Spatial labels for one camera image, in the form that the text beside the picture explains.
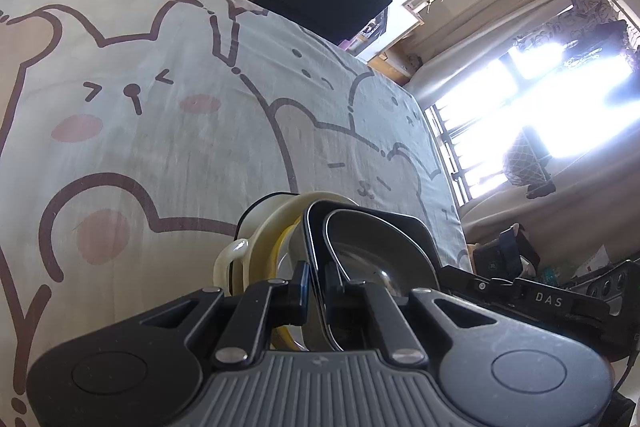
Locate dark-rimmed steel tray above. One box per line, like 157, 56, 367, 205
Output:
302, 201, 443, 353

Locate hanging patterned clothes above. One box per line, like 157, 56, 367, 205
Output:
512, 0, 640, 72

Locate cream bowl with handles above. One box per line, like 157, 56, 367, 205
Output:
213, 190, 362, 308

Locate square steel tray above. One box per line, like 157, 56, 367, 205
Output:
324, 209, 441, 350

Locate beige curtain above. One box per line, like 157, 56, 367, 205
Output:
406, 0, 591, 108

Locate barred window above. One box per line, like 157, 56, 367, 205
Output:
425, 42, 640, 208

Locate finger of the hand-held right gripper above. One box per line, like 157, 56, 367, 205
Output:
440, 264, 523, 305

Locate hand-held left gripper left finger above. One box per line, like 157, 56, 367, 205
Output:
140, 261, 310, 368

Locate dark box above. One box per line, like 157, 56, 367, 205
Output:
472, 224, 542, 280

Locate bear-printed tablecloth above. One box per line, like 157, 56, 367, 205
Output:
0, 0, 468, 427

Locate mesh bag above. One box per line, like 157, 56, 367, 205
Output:
502, 129, 551, 188

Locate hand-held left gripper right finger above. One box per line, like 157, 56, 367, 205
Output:
324, 263, 501, 367

